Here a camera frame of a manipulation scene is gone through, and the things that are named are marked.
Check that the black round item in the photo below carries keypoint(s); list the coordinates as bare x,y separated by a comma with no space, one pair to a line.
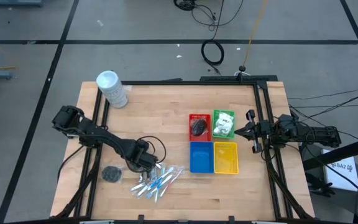
199,127
112,174

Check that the red white toothbrush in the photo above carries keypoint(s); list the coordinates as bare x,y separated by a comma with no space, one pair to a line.
171,182

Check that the green plastic basket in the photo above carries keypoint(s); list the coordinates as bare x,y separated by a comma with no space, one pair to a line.
223,137

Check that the blue plastic basket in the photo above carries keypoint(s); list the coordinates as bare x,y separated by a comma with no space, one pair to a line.
201,157

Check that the red plastic basket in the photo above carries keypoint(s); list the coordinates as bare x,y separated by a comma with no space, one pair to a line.
200,139

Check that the yellow plastic basket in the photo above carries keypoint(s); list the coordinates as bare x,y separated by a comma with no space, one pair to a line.
226,157

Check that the white wipes canister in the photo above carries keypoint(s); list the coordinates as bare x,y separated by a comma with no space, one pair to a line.
112,90

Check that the white cardboard box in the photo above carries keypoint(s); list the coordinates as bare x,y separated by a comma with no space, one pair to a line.
342,174

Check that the teal white wrapped toothbrush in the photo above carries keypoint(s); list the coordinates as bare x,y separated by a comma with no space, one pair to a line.
138,187

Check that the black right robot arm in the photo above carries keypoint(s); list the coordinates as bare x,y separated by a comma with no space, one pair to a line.
309,132

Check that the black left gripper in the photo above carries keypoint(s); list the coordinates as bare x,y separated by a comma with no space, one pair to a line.
143,157

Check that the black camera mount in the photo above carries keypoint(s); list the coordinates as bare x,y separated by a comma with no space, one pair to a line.
243,68

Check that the black metal bar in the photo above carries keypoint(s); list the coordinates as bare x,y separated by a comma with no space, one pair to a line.
340,152

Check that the blue white toothbrush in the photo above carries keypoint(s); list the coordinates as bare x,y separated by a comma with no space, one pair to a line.
160,180
143,192
154,193

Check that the white packet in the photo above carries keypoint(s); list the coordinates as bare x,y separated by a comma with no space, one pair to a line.
220,124
225,117
222,132

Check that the silver nail clipper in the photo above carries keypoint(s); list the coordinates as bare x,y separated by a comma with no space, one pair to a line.
140,178
158,165

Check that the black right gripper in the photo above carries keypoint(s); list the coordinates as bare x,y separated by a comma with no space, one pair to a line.
259,130

